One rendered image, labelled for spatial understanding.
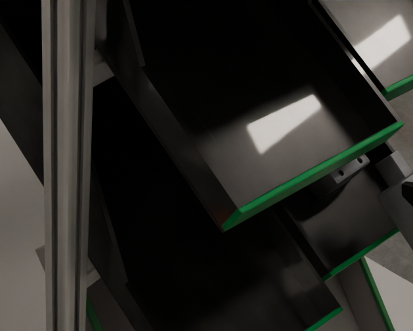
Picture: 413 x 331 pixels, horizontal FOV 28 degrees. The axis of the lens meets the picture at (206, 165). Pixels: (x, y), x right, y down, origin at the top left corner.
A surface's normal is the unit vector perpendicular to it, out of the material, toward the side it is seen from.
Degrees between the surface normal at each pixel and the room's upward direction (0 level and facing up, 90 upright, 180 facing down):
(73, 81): 90
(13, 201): 0
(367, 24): 25
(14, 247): 0
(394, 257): 0
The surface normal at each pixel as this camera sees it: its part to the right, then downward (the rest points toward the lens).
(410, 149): 0.11, -0.77
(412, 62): 0.38, -0.47
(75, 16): 0.78, 0.46
